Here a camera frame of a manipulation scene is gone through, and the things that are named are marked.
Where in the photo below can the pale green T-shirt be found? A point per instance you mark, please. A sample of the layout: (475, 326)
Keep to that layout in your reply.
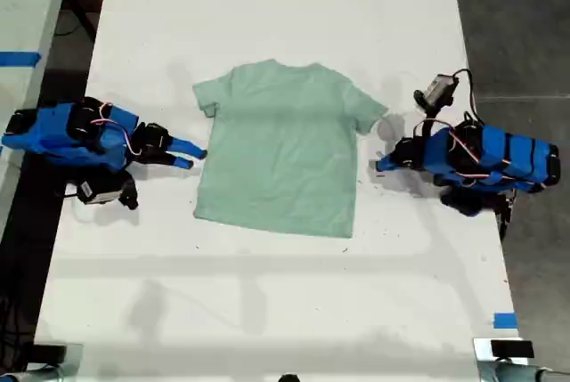
(276, 150)

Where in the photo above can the short blue tape strip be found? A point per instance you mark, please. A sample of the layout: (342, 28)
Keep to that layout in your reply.
(505, 320)

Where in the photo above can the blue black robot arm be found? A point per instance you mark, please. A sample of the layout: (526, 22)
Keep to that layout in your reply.
(490, 155)
(58, 132)

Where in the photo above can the small black box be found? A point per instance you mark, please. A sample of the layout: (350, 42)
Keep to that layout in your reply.
(50, 353)
(512, 349)

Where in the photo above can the gripper camera stalk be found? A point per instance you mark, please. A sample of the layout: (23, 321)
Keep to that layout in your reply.
(431, 117)
(129, 192)

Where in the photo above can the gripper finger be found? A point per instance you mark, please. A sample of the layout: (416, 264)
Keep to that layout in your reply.
(389, 169)
(184, 147)
(391, 160)
(180, 162)

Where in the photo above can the long blue tape strip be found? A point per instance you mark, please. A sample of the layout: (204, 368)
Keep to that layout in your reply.
(20, 59)

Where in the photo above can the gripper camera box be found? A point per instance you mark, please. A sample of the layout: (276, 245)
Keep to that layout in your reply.
(438, 90)
(100, 191)

